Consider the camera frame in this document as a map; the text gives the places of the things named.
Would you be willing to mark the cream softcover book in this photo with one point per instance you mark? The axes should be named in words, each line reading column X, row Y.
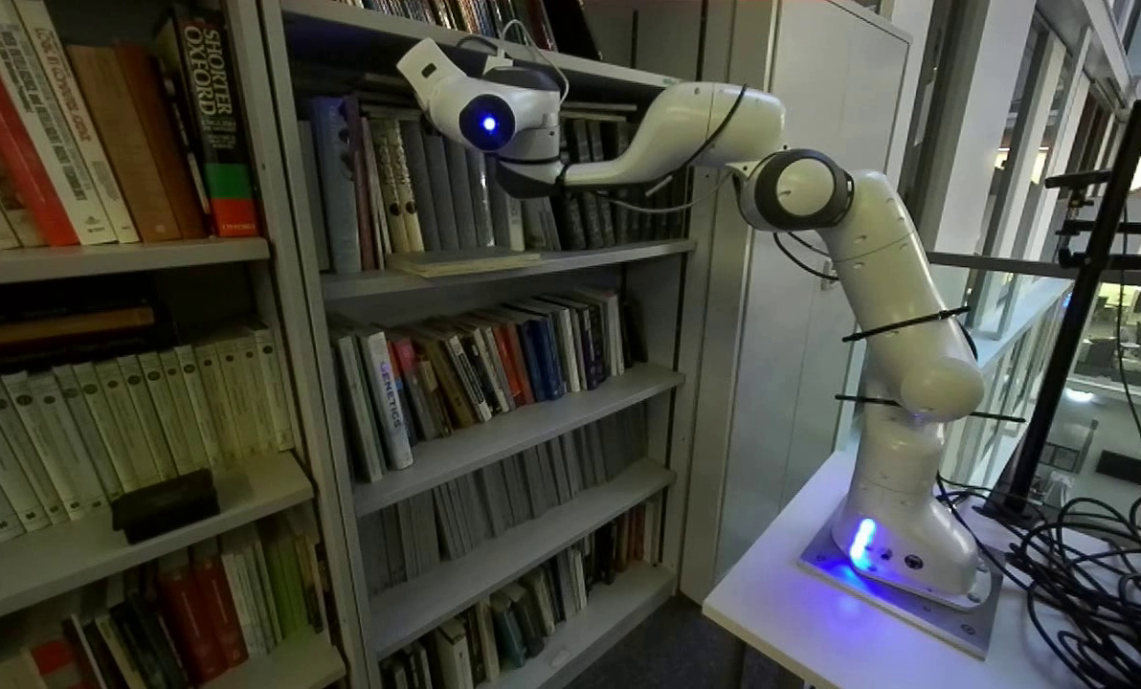
column 468, row 264

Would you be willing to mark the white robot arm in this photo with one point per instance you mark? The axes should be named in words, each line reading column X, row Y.
column 909, row 499

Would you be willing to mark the white slim book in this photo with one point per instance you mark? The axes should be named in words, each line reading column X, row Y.
column 570, row 343

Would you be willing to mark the bright blue book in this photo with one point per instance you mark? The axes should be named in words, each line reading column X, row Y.
column 542, row 350

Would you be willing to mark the pale grey book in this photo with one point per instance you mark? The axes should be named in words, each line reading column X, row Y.
column 605, row 329

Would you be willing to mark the brown red book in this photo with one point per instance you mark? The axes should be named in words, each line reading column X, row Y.
column 519, row 358

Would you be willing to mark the orange red book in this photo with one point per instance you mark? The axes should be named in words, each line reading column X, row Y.
column 501, row 364

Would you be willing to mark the grey stacked books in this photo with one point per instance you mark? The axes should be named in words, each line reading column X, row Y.
column 512, row 224

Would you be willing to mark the olive yellow book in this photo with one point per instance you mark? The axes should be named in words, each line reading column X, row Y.
column 439, row 384

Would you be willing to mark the dark grey hardcover book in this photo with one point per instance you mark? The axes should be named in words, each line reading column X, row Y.
column 461, row 217
column 439, row 213
column 483, row 221

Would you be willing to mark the orange and blue book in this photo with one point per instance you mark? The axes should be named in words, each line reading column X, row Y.
column 411, row 375

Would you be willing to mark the white genetics book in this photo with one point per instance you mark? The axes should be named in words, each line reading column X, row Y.
column 390, row 394

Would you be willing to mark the white leaning book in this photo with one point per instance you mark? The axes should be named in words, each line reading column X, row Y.
column 353, row 413

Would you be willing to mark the white paperback book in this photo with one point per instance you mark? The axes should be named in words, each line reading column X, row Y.
column 573, row 582
column 455, row 657

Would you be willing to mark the thin red book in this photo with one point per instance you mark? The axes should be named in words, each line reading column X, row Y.
column 368, row 191

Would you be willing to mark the blue grey jacketed book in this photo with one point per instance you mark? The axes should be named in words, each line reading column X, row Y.
column 337, row 191

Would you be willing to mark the teal book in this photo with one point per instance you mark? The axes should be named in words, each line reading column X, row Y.
column 512, row 634

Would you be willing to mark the white tall book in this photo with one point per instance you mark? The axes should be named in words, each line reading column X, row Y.
column 252, row 600

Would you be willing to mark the black red green book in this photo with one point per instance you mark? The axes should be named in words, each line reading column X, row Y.
column 220, row 126

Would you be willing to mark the dark red book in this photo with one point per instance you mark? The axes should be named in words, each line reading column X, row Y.
column 220, row 614
column 184, row 626

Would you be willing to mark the brown hardcover book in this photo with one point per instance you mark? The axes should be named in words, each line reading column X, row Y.
column 137, row 153

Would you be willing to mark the brown thin book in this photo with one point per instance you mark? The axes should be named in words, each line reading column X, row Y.
column 48, row 329

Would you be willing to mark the cream hardcover book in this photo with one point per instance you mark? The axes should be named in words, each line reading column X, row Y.
column 90, row 139

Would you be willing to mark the white book black lettering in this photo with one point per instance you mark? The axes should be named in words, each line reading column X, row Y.
column 63, row 164

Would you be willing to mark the red hardcover book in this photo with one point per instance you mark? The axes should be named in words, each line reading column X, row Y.
column 2, row 164

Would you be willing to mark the grey metal bookshelf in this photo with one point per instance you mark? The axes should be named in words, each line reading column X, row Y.
column 507, row 434
column 114, row 260

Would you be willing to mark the grey journal volume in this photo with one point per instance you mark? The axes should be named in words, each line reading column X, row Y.
column 455, row 522
column 420, row 537
column 536, row 483
column 483, row 512

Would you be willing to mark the grey metal cabinet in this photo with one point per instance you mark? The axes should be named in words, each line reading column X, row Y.
column 775, row 384

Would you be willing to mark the white series volume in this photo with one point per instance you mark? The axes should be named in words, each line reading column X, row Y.
column 223, row 402
column 18, row 462
column 277, row 387
column 252, row 394
column 154, row 424
column 188, row 411
column 114, row 430
column 69, row 445

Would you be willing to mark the black box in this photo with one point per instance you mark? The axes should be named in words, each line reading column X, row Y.
column 165, row 506

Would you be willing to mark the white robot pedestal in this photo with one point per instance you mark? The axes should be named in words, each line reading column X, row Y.
column 775, row 614

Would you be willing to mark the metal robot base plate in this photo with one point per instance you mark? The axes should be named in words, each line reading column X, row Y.
column 946, row 623

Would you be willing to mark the white window frame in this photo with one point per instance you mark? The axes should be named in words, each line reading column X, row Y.
column 992, row 115

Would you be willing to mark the black camera stand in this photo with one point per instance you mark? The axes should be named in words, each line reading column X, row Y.
column 1083, row 292

